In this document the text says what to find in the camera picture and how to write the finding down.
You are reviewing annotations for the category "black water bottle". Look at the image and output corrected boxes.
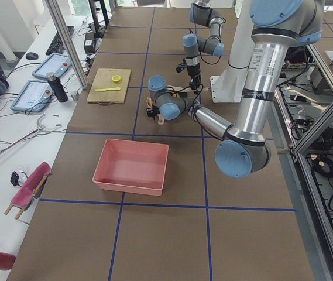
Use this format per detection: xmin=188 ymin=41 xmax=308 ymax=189
xmin=46 ymin=72 xmax=68 ymax=103

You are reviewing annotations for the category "toy ginger root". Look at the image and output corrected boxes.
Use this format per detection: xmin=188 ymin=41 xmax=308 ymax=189
xmin=146 ymin=97 xmax=153 ymax=108

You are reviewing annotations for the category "wooden cutting board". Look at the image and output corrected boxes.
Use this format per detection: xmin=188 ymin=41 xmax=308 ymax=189
xmin=87 ymin=68 xmax=131 ymax=104

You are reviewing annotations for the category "beige plastic dustpan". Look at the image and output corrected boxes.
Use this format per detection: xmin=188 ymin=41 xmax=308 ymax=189
xmin=152 ymin=102 xmax=164 ymax=125

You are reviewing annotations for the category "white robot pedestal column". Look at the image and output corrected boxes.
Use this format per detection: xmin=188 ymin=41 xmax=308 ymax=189
xmin=211 ymin=1 xmax=254 ymax=103

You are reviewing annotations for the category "pink plastic bin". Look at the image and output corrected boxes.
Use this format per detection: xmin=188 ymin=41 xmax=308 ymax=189
xmin=92 ymin=139 xmax=169 ymax=196

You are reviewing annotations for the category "black computer mouse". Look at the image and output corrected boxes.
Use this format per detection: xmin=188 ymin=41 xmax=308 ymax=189
xmin=25 ymin=52 xmax=39 ymax=60

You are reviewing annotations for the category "teach pendant tablet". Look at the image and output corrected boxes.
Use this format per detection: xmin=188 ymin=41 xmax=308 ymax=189
xmin=11 ymin=80 xmax=54 ymax=113
xmin=32 ymin=53 xmax=71 ymax=79

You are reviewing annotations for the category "small black device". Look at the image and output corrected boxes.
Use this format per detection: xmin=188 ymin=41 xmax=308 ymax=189
xmin=10 ymin=171 xmax=20 ymax=186

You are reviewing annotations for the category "far teach pendant tablet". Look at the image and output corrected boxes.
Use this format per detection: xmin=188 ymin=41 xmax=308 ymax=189
xmin=32 ymin=53 xmax=71 ymax=79

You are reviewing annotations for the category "aluminium frame post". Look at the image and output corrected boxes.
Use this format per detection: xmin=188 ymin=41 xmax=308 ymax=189
xmin=46 ymin=0 xmax=88 ymax=90

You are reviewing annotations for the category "black keyboard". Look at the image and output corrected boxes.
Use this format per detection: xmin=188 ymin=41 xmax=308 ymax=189
xmin=45 ymin=32 xmax=65 ymax=56

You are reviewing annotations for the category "metal rod grabber tool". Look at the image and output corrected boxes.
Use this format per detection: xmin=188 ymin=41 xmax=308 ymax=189
xmin=0 ymin=113 xmax=63 ymax=168

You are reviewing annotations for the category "near teach pendant tablet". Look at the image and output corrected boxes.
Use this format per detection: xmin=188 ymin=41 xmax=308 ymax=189
xmin=11 ymin=80 xmax=54 ymax=113

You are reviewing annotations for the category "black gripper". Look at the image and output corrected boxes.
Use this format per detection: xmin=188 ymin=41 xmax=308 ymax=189
xmin=146 ymin=106 xmax=160 ymax=119
xmin=176 ymin=59 xmax=201 ymax=94

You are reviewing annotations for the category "yellow plastic knife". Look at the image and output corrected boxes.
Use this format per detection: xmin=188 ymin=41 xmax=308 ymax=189
xmin=94 ymin=87 xmax=121 ymax=92

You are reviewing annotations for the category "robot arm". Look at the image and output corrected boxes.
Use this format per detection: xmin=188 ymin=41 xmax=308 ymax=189
xmin=148 ymin=1 xmax=325 ymax=178
xmin=176 ymin=1 xmax=225 ymax=95

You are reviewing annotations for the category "beige hand brush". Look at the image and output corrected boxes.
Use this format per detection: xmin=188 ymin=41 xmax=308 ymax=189
xmin=166 ymin=84 xmax=211 ymax=97

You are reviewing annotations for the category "black power adapter box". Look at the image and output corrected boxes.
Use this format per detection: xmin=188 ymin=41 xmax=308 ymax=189
xmin=84 ymin=32 xmax=96 ymax=54

